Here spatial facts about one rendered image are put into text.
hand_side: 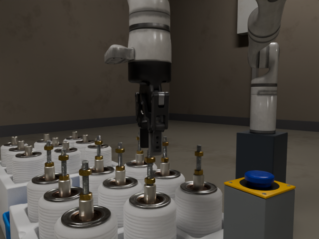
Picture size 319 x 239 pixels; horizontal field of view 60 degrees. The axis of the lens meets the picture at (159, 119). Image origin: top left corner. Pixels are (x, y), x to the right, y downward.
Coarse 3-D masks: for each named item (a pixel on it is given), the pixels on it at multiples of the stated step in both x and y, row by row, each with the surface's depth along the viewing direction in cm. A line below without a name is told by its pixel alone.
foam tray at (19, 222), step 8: (16, 208) 64; (24, 208) 64; (16, 216) 60; (24, 216) 60; (16, 224) 56; (24, 224) 56; (32, 224) 56; (16, 232) 56; (24, 232) 53; (32, 232) 53; (120, 232) 53; (176, 232) 53; (184, 232) 53; (216, 232) 53
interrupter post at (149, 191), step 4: (144, 184) 50; (144, 188) 49; (148, 188) 49; (152, 188) 49; (144, 192) 49; (148, 192) 49; (152, 192) 49; (144, 196) 49; (148, 196) 49; (152, 196) 49; (144, 200) 49; (148, 200) 49; (152, 200) 49
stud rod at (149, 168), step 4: (148, 152) 49; (148, 156) 49; (152, 156) 49; (148, 164) 49; (152, 164) 49; (148, 168) 49; (148, 172) 49; (152, 172) 49; (148, 176) 49; (152, 176) 49; (148, 184) 49; (152, 184) 50
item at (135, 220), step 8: (128, 200) 50; (128, 208) 47; (136, 208) 47; (160, 208) 47; (168, 208) 47; (176, 208) 50; (128, 216) 47; (136, 216) 46; (144, 216) 45; (152, 216) 45; (160, 216) 46; (168, 216) 47; (176, 216) 49; (128, 224) 47; (136, 224) 46; (144, 224) 45; (152, 224) 45; (160, 224) 46; (168, 224) 47; (176, 224) 50; (128, 232) 47; (136, 232) 46; (144, 232) 46; (152, 232) 46; (160, 232) 46; (168, 232) 47
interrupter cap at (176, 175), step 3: (153, 171) 68; (156, 171) 68; (159, 171) 68; (171, 171) 68; (174, 171) 68; (177, 171) 68; (153, 174) 65; (156, 174) 66; (159, 174) 66; (171, 174) 66; (174, 174) 66; (177, 174) 66; (180, 174) 66; (156, 177) 63; (159, 177) 63; (162, 177) 63; (165, 177) 63; (168, 177) 63; (171, 177) 63; (174, 177) 63; (177, 177) 64
